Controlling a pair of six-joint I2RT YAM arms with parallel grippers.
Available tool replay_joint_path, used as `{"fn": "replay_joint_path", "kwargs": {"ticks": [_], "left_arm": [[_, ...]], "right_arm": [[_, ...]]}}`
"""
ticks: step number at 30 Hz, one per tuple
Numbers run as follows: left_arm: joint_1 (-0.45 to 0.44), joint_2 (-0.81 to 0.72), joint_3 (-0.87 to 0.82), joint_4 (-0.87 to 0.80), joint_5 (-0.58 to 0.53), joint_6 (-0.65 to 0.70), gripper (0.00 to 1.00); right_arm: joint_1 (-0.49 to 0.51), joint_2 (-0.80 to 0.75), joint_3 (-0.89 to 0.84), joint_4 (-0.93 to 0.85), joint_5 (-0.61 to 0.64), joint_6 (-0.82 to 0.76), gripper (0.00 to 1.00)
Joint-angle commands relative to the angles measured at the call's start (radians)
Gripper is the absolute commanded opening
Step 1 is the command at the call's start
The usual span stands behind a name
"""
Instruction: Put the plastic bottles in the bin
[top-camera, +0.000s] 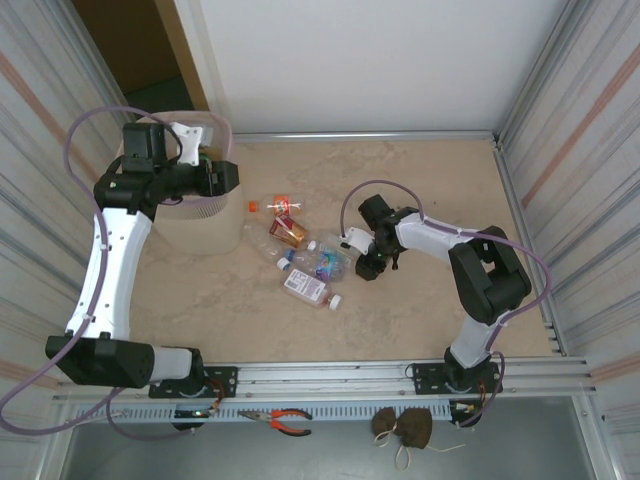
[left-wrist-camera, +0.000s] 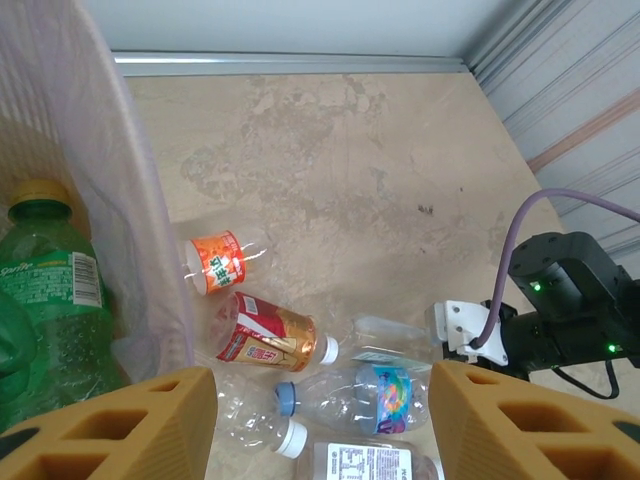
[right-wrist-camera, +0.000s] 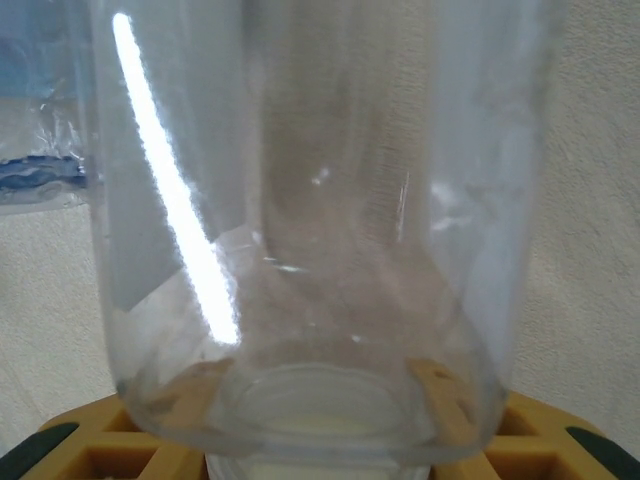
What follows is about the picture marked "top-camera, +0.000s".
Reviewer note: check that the clear white cap bottle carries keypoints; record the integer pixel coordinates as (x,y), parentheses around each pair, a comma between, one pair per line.
(330,246)

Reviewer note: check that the colourful label clear bottle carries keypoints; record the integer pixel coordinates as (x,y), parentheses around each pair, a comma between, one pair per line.
(325,263)

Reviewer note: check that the crushed clear red-gold label bottle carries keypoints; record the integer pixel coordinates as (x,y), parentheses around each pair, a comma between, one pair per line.
(290,232)

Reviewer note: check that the pink liquid white label bottle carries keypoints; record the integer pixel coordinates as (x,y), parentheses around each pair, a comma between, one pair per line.
(302,287)

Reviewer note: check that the orange cap soda bottle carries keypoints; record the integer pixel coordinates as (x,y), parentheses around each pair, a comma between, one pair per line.
(282,204)

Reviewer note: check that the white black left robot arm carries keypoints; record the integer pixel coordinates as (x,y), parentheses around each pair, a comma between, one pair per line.
(112,270)

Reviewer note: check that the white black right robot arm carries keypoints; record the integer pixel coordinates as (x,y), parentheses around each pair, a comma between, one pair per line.
(490,270)

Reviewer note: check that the pink mesh waste bin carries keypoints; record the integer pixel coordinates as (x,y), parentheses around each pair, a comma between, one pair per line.
(205,230)

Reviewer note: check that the brown wooden door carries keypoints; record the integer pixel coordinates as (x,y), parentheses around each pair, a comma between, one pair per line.
(130,40)

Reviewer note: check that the small brown cloth pouch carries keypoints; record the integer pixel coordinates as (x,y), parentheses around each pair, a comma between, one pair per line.
(384,420)

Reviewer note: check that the large brown cloth pouch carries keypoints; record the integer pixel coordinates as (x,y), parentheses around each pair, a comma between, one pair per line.
(415,427)

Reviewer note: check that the aluminium back frame rail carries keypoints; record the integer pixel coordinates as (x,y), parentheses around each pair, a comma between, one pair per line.
(360,136)

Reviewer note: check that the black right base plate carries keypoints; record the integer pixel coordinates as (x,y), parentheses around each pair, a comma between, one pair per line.
(427,375)

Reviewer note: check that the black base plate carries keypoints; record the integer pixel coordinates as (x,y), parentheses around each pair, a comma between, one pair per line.
(427,375)
(225,377)

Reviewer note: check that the aluminium front rail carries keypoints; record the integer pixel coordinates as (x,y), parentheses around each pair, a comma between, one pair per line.
(325,375)

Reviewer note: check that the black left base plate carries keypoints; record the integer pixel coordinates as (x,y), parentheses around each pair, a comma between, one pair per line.
(225,377)

